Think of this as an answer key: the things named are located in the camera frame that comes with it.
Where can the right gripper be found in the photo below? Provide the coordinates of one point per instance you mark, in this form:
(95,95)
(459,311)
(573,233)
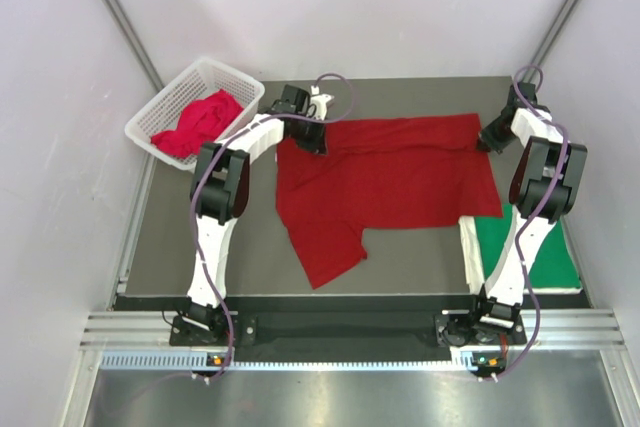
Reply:
(486,143)

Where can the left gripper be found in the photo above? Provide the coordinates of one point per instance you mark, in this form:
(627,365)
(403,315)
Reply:
(317,143)

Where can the dark red t shirt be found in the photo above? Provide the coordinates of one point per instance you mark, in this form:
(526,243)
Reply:
(382,174)

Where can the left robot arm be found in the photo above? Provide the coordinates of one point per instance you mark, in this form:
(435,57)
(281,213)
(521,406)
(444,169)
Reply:
(220,194)

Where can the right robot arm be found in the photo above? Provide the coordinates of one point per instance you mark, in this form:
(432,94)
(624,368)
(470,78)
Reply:
(543,189)

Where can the pink red t shirt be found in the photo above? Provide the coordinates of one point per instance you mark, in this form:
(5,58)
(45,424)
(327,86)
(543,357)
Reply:
(202,121)

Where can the white plastic basket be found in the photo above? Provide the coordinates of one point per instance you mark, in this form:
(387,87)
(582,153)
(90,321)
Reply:
(201,79)

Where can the folded white t shirt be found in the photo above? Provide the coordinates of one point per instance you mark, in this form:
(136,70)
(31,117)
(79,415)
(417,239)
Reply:
(470,252)

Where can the folded green t shirt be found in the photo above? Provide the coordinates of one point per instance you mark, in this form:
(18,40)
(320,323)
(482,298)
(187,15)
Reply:
(550,257)

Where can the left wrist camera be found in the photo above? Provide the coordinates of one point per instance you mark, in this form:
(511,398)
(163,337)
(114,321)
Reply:
(319,103)

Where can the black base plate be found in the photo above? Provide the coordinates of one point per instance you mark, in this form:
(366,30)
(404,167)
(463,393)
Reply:
(335,328)

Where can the grey slotted cable duct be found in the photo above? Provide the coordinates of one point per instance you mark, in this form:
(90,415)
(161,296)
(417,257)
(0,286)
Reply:
(209,362)

